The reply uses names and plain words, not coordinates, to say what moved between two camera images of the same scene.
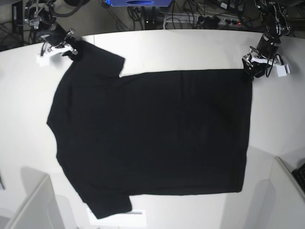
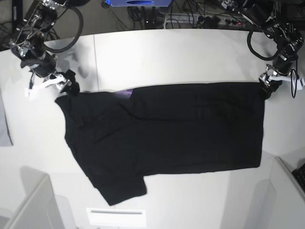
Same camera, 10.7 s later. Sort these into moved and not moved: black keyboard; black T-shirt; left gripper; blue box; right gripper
Moved: left gripper; right gripper; black T-shirt
Not moved: black keyboard; blue box
